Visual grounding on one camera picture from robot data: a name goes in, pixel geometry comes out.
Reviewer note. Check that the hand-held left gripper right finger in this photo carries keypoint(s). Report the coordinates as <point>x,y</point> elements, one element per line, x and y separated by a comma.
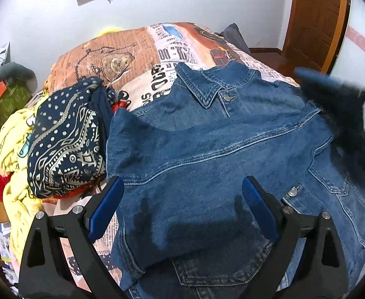
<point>259,205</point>

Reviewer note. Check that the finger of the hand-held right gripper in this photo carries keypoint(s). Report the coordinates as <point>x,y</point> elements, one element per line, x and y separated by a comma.
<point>347,143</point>
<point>326,81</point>

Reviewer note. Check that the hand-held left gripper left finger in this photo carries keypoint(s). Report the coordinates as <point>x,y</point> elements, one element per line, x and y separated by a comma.
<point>106,207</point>

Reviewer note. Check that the blue denim jacket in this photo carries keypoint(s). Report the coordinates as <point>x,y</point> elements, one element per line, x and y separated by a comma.
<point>201,149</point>

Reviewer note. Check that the brown wooden door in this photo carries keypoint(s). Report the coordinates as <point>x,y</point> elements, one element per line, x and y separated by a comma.
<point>316,15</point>

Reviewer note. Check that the blue denim jeans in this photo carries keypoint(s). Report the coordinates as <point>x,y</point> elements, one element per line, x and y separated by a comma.
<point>220,271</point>

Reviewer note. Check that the navy patterned cloth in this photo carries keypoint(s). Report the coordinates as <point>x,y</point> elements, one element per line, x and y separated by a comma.
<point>64,137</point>

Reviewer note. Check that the dark grey pillow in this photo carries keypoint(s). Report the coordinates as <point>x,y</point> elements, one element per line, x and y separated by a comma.
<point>234,37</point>

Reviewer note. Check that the red orange cloth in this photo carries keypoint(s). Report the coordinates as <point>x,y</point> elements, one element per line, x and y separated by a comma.
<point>121,101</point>

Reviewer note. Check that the yellow printed cloth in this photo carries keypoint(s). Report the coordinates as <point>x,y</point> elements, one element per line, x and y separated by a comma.
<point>11,130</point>

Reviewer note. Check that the green patterned bag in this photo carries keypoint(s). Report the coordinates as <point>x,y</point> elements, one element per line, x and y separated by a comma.
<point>12,99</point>

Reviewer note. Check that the newspaper print bed blanket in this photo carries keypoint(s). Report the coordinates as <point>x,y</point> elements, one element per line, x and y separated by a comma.
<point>129,53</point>

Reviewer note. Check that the grey neck cushion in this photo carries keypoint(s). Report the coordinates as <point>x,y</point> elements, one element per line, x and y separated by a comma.
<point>14,71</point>

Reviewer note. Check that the yellow plush toy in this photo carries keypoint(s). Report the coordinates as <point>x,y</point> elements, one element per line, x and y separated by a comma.
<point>107,31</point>

